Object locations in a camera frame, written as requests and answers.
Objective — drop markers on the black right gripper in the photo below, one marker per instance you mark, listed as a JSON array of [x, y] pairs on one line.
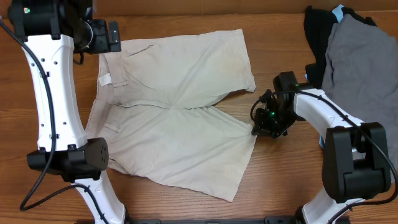
[[263, 129]]

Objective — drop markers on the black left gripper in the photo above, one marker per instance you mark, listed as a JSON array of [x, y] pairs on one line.
[[102, 45]]

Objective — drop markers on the beige khaki shorts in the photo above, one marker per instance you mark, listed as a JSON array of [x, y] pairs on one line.
[[156, 108]]

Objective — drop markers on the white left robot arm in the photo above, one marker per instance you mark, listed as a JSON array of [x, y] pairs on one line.
[[50, 33]]

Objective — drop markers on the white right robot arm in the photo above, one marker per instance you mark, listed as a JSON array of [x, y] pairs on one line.
[[356, 166]]

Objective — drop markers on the grey garment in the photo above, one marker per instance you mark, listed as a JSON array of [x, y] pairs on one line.
[[361, 75]]

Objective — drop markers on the black garment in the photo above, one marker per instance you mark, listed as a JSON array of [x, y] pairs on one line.
[[317, 40]]

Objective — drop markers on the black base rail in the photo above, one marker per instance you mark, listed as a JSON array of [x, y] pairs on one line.
[[211, 221]]

